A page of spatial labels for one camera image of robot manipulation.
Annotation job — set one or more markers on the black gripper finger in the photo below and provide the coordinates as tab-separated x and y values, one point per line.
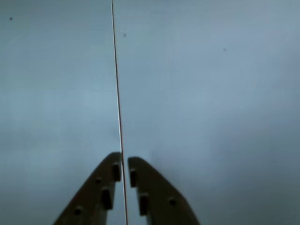
164	206
86	201

